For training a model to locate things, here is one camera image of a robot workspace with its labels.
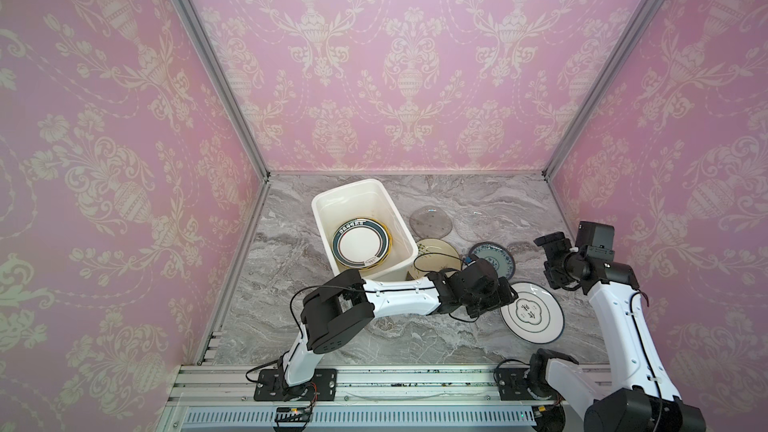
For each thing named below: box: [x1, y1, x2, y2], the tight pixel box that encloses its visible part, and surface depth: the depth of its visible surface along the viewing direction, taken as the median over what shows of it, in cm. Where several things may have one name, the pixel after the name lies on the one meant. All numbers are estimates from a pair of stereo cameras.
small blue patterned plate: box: [469, 242, 516, 281], surface depth 99 cm
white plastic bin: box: [312, 179, 419, 282], surface depth 97 cm
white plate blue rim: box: [500, 281, 565, 345], surface depth 87 cm
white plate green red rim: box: [332, 217, 392, 270], surface depth 99 cm
